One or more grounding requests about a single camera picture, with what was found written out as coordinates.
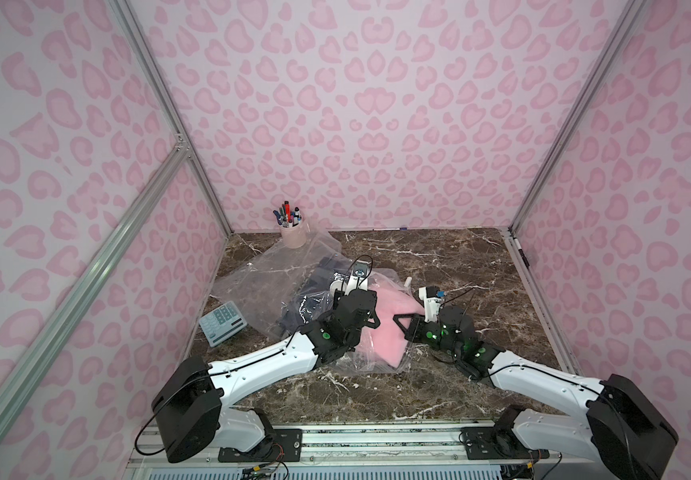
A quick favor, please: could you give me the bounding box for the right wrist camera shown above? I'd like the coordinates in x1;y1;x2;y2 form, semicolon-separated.
419;286;445;322

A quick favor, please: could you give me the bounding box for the clear plastic vacuum bag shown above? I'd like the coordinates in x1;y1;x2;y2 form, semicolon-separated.
212;223;425;375

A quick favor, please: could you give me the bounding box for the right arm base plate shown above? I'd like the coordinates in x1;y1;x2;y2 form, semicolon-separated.
459;425;551;463

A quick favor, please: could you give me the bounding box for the pink pen cup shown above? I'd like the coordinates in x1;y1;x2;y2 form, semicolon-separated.
279;220;310;249

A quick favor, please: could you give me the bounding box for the pink fluffy blanket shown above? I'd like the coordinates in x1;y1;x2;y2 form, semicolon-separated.
355;279;425;369

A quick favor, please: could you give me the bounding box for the light blue calculator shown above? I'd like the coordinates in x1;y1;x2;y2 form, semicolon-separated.
198;301;247;347

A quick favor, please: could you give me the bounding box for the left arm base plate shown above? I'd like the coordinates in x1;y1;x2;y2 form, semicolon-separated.
218;429;303;463

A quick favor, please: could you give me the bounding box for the navy plaid blanket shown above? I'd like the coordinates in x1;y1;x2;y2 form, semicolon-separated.
279;256;349;334

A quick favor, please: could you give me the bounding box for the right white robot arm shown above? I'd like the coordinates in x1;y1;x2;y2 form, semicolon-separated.
393;307;679;479

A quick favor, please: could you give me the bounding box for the aluminium front rail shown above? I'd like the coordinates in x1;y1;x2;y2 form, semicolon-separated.
123;421;612;479

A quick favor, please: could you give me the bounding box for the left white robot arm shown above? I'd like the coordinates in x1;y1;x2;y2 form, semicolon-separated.
151;289;381;463

